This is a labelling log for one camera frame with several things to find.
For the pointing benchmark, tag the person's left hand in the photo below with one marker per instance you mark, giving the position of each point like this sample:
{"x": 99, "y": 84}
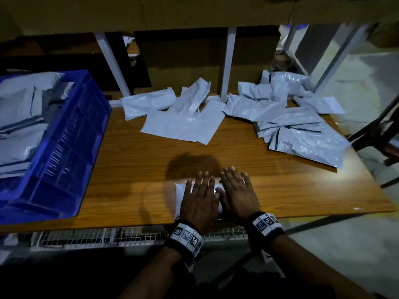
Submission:
{"x": 199, "y": 205}

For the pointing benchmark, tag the person's right hand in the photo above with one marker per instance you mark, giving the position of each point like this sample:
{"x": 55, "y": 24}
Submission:
{"x": 238, "y": 197}

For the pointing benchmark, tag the white mailer bag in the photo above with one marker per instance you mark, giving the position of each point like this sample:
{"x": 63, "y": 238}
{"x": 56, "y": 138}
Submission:
{"x": 179, "y": 193}

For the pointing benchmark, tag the pile of grey mailer bags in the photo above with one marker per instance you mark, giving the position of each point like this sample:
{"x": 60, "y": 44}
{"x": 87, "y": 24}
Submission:
{"x": 181, "y": 124}

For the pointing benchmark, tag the blue plastic crate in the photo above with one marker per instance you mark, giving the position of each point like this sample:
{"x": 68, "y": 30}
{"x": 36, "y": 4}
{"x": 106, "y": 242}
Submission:
{"x": 68, "y": 165}

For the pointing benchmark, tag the packed white bags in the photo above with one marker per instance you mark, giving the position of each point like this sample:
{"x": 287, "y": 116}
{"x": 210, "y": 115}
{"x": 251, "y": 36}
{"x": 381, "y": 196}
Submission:
{"x": 22, "y": 121}

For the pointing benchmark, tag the person's right forearm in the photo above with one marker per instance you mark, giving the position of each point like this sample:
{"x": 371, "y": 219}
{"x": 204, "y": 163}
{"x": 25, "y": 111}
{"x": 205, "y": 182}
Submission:
{"x": 318, "y": 271}

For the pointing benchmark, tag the person's left forearm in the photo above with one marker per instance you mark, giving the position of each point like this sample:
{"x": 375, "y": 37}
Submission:
{"x": 153, "y": 277}

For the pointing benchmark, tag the left marker wristband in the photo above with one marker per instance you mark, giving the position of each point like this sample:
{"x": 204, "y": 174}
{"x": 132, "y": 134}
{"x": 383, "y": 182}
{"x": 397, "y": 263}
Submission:
{"x": 185, "y": 238}

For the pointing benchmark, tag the wooden table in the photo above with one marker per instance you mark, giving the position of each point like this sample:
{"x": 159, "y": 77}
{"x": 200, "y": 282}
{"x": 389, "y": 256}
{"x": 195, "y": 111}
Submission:
{"x": 312, "y": 190}

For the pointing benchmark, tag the white metal shelf leg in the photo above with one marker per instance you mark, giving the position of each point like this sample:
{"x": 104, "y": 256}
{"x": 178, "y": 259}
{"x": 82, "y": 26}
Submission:
{"x": 341, "y": 58}
{"x": 113, "y": 65}
{"x": 228, "y": 62}

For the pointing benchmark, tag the brown wooden chair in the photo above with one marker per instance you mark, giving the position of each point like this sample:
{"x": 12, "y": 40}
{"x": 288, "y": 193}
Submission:
{"x": 377, "y": 137}

